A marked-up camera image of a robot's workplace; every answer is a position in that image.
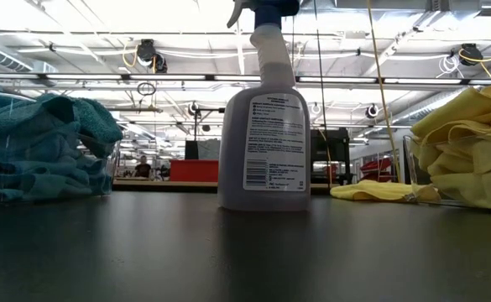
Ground corrugated ceiling air duct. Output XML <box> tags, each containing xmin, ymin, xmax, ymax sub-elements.
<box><xmin>0</xmin><ymin>39</ymin><xmax>34</xmax><ymax>73</ymax></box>
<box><xmin>391</xmin><ymin>86</ymin><xmax>488</xmax><ymax>125</ymax></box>

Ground wooden workbench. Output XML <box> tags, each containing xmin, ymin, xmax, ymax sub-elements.
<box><xmin>112</xmin><ymin>179</ymin><xmax>220</xmax><ymax>189</ymax></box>

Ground blue microfiber towel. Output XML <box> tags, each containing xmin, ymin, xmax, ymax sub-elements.
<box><xmin>0</xmin><ymin>71</ymin><xmax>81</xmax><ymax>142</ymax></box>
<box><xmin>0</xmin><ymin>138</ymin><xmax>112</xmax><ymax>201</ymax></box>

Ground red storage bin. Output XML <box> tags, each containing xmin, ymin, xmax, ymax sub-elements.
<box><xmin>360</xmin><ymin>157</ymin><xmax>394</xmax><ymax>184</ymax></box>

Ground teal yellow cloths top right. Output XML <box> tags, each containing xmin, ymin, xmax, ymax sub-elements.
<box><xmin>329</xmin><ymin>179</ymin><xmax>442</xmax><ymax>204</ymax></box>

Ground black cabinet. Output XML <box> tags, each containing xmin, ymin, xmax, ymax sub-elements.
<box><xmin>311</xmin><ymin>128</ymin><xmax>352</xmax><ymax>186</ymax></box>

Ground yellow hanging cable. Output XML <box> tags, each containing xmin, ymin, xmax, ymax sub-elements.
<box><xmin>366</xmin><ymin>0</ymin><xmax>401</xmax><ymax>184</ymax></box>

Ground person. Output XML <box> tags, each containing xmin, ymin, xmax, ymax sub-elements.
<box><xmin>133</xmin><ymin>154</ymin><xmax>154</xmax><ymax>179</ymax></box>

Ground black cable with coil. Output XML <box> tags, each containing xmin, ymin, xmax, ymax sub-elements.
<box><xmin>313</xmin><ymin>0</ymin><xmax>329</xmax><ymax>185</ymax></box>

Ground spray bottle with blue cap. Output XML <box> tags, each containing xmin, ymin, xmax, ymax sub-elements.
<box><xmin>217</xmin><ymin>0</ymin><xmax>312</xmax><ymax>212</ymax></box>

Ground teal fluffy microfiber towel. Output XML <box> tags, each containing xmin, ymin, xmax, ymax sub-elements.
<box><xmin>34</xmin><ymin>94</ymin><xmax>124</xmax><ymax>159</ymax></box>

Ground large red box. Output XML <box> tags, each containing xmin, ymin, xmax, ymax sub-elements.
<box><xmin>169</xmin><ymin>159</ymin><xmax>220</xmax><ymax>184</ymax></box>

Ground hanging black cable loop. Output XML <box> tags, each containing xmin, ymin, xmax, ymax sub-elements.
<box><xmin>136</xmin><ymin>81</ymin><xmax>157</xmax><ymax>96</ymax></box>

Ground long black ceiling rail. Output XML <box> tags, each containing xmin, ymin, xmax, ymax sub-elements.
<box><xmin>0</xmin><ymin>71</ymin><xmax>491</xmax><ymax>87</ymax></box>

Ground clear plastic basket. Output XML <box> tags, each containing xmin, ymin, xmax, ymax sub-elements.
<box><xmin>402</xmin><ymin>133</ymin><xmax>491</xmax><ymax>211</ymax></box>
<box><xmin>0</xmin><ymin>90</ymin><xmax>123</xmax><ymax>206</ymax></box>

